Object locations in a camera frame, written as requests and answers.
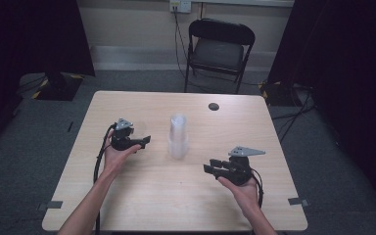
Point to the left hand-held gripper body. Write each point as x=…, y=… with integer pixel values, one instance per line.
x=121, y=140

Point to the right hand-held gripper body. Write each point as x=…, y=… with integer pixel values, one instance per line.
x=240, y=171

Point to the stack of clear plastic cups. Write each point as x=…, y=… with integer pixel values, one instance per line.
x=178, y=140

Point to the person's left hand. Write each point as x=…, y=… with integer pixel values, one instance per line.
x=117, y=161

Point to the person's right hand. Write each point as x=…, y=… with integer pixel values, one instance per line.
x=244, y=196

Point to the black round table grommet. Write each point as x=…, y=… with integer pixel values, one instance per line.
x=213, y=106

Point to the grey tape strip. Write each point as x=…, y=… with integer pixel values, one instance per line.
x=297, y=201
x=54, y=205

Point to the black stand base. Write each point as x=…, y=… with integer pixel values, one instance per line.
x=60, y=86
x=279, y=94

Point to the black folding chair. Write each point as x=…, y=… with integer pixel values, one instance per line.
x=218, y=54

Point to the black curtain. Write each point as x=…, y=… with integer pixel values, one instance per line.
x=352, y=81
x=19, y=49

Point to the white wall socket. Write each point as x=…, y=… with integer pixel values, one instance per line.
x=180, y=6

